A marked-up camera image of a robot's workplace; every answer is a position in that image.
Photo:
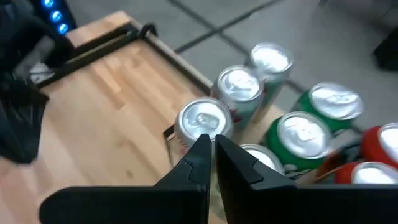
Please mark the silver Diet Coke can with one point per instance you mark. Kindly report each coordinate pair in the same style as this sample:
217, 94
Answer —
270, 59
202, 119
239, 84

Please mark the black floor box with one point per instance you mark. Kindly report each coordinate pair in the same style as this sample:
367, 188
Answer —
388, 49

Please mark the black aluminium frame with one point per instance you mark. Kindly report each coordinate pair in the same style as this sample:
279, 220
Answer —
93, 49

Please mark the red Fanta strawberry can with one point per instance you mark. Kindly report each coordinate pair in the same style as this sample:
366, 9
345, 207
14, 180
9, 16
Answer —
388, 140
373, 174

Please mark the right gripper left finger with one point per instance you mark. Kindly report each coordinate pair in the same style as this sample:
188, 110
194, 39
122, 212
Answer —
186, 202

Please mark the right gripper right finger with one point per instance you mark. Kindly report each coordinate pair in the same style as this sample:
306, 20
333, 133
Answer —
280, 205

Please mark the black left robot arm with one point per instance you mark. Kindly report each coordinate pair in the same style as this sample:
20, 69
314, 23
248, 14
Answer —
18, 109

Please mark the green Sprite can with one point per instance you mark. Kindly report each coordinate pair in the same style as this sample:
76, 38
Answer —
335, 99
303, 133
262, 155

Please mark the black box blue light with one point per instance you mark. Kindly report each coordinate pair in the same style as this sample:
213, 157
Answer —
56, 15

